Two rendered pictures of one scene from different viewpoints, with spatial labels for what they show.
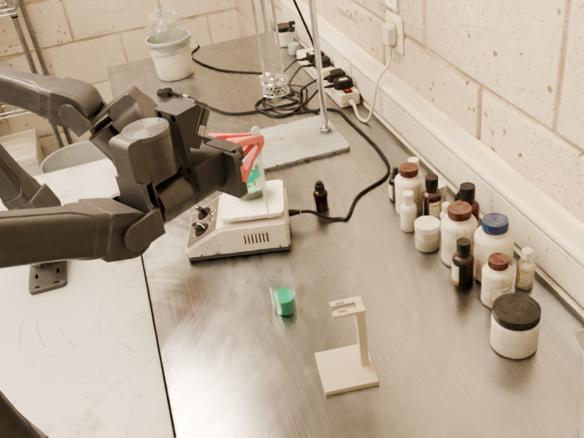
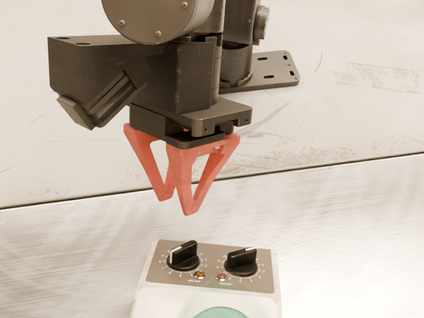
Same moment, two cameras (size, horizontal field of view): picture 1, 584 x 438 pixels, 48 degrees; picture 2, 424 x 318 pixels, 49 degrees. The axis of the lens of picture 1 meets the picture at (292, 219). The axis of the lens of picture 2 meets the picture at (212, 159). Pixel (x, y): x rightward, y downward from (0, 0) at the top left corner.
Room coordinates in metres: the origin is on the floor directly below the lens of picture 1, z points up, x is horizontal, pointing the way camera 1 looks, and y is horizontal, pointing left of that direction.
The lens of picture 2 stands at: (1.07, -0.03, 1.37)
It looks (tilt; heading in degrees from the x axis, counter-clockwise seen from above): 52 degrees down; 91
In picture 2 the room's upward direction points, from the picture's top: 2 degrees clockwise
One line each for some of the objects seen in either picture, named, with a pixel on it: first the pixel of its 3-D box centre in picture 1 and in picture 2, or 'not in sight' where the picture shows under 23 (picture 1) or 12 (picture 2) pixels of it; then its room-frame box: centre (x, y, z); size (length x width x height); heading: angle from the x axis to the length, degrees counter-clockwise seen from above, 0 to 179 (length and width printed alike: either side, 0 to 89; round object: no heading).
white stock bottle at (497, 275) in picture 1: (497, 280); not in sight; (0.78, -0.31, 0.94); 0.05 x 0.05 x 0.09
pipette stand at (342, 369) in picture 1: (342, 339); not in sight; (0.68, -0.05, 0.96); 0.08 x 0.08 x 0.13; 4
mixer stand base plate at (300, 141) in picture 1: (279, 144); not in sight; (1.42, 0.00, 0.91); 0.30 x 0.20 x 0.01; 102
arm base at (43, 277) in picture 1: (43, 245); (229, 55); (1.08, 0.49, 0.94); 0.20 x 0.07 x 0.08; 12
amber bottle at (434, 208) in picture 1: (431, 198); not in sight; (1.03, -0.27, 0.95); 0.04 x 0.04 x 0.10
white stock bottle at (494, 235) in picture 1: (494, 248); not in sight; (0.84, -0.32, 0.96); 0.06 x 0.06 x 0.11
